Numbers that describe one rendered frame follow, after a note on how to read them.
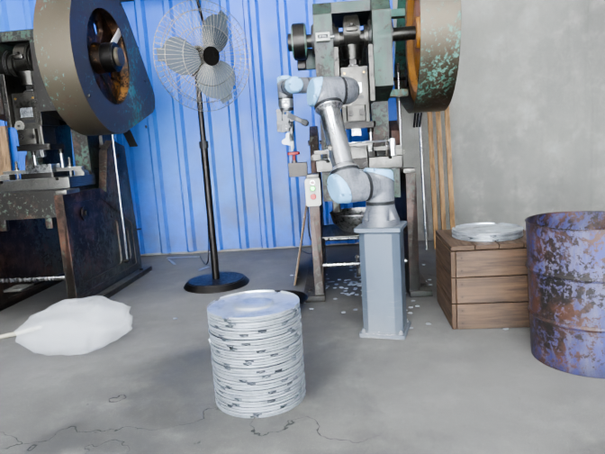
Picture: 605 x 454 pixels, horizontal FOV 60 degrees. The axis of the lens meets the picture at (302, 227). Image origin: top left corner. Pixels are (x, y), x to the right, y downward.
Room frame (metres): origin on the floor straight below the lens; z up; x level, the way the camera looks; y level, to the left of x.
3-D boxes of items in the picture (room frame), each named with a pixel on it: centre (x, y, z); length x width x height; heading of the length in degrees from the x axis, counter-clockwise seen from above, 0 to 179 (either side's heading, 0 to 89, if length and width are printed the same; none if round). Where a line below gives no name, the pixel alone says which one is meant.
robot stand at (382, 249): (2.10, -0.32, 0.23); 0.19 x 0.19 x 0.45; 71
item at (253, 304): (1.60, 0.17, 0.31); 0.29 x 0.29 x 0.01
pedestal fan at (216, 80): (3.41, 0.54, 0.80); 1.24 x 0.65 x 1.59; 176
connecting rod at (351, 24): (2.88, -0.32, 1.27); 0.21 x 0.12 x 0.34; 176
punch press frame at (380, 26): (3.02, -0.33, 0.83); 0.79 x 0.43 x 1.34; 176
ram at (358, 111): (2.83, -0.32, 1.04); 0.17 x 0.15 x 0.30; 176
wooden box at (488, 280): (2.24, -0.80, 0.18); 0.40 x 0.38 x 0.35; 174
